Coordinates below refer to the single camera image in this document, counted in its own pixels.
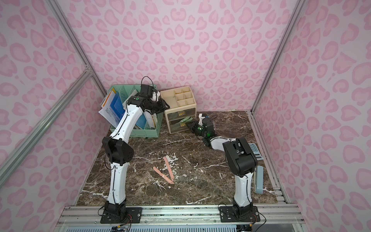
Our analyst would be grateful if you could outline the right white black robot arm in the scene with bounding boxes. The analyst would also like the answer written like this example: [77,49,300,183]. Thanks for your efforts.
[186,114,259,217]

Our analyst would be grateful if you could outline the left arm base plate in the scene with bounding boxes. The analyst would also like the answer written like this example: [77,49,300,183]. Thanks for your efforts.
[100,207,143,224]

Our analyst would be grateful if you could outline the pink fruit knife left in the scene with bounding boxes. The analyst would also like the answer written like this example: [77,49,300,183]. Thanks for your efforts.
[153,167,174,184]

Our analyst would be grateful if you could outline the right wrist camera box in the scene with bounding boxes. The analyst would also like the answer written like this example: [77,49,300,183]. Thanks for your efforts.
[199,113,207,126]

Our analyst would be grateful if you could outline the pink fruit knife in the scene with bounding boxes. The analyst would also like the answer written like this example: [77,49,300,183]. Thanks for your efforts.
[163,157,174,182]
[153,167,174,184]

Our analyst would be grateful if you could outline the beige three-drawer organizer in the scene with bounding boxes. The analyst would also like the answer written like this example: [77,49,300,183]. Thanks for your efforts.
[160,86,197,134]

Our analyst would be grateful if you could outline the grey blue calculator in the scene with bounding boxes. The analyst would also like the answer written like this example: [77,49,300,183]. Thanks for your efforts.
[249,143,264,161]

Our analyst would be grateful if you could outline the blue folders in organizer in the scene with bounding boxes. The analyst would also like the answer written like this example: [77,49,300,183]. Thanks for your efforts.
[110,92,147,129]

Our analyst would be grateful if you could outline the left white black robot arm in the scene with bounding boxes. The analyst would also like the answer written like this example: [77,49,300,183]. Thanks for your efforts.
[102,84,169,222]

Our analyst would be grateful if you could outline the pink fruit knife right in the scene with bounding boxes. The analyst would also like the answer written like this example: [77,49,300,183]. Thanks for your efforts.
[163,157,174,182]

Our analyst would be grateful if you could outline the green file organizer box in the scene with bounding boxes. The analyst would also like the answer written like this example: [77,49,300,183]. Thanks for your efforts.
[109,84,164,138]

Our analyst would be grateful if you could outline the aluminium front rail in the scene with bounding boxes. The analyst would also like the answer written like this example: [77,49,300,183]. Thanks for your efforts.
[54,204,308,232]

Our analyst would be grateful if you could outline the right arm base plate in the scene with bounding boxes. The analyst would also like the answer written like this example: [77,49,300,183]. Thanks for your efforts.
[218,205,261,224]

